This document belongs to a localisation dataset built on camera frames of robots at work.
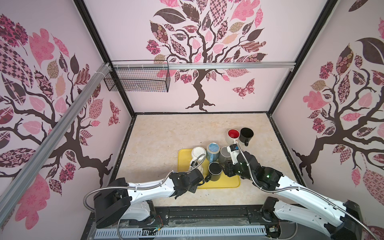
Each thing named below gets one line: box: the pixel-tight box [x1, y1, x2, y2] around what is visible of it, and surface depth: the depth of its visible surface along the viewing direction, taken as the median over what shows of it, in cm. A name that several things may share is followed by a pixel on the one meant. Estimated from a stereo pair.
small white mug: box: [225, 128, 240, 145], surface depth 100 cm
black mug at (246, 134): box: [239, 127, 254, 147], surface depth 98 cm
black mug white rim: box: [204, 161, 223, 183], surface depth 81 cm
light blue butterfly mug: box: [206, 142, 221, 163], surface depth 89 cm
